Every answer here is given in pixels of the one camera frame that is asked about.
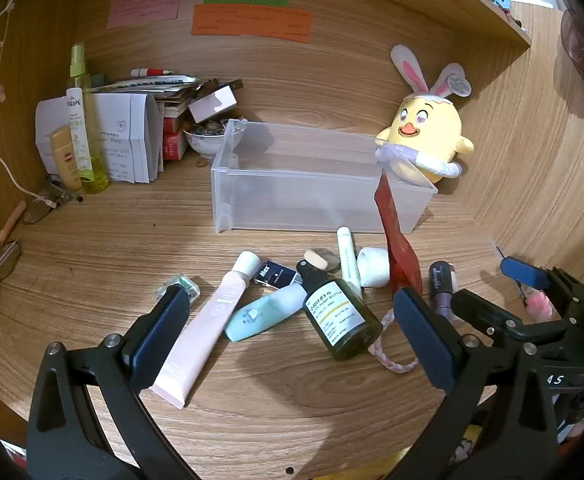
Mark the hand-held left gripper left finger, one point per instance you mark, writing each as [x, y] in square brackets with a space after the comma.
[159, 330]

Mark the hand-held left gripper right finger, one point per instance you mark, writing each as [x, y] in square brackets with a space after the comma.
[421, 335]

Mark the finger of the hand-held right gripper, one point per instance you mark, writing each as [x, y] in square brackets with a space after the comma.
[481, 312]
[524, 271]

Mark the pink cosmetic tube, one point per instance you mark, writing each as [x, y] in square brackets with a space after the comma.
[207, 325]

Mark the purple cosmetic tube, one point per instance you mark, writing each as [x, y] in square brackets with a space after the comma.
[441, 280]

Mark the dark green bottle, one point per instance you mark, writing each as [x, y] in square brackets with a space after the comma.
[342, 320]

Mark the red foil packet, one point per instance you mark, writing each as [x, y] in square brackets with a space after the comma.
[399, 255]

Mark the light blue cosmetic tube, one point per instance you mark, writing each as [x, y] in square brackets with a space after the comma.
[252, 320]

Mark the white slim stick tube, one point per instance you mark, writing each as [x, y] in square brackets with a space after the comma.
[348, 260]

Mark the blue staple box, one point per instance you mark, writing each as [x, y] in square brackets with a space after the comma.
[272, 274]

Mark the beige eraser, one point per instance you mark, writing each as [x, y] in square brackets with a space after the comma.
[322, 258]

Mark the clear plastic storage bin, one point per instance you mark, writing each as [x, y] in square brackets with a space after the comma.
[297, 195]

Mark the small clear green box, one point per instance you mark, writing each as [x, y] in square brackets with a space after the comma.
[184, 282]

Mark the eyeglasses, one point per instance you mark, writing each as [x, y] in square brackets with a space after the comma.
[54, 191]
[14, 246]

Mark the yellow chick plush toy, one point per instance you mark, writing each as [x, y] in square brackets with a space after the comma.
[431, 125]

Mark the yellow-green spray bottle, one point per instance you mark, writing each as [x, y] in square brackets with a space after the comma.
[94, 160]

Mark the tan stick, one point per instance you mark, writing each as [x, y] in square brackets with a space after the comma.
[11, 221]

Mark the stack of books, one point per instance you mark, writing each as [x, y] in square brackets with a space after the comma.
[172, 145]

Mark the white ceramic bowl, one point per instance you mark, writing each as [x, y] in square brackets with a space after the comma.
[207, 145]

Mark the yellow sunscreen bottle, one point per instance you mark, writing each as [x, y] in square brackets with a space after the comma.
[64, 160]

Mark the folded white papers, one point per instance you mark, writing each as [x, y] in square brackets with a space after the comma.
[122, 135]

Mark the small white box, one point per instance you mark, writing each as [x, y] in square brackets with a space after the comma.
[212, 102]

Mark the small green container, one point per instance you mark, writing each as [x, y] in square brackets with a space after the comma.
[97, 80]

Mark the red white marker pen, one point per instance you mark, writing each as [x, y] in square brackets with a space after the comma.
[149, 71]

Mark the orange paper note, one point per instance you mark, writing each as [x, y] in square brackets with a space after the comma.
[252, 22]

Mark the pink paper note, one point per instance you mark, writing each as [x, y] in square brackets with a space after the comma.
[142, 5]

